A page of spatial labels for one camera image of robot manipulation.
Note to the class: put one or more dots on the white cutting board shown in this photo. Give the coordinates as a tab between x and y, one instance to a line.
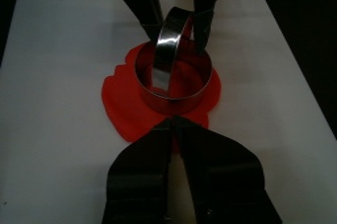
56	70

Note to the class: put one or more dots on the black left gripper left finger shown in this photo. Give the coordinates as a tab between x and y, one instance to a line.
140	175

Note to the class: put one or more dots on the round metal dough cutter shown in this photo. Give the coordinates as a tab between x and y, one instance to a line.
168	37

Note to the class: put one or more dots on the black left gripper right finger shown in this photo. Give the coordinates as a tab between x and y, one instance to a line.
224	175

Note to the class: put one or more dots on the red dough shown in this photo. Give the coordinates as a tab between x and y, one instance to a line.
125	109

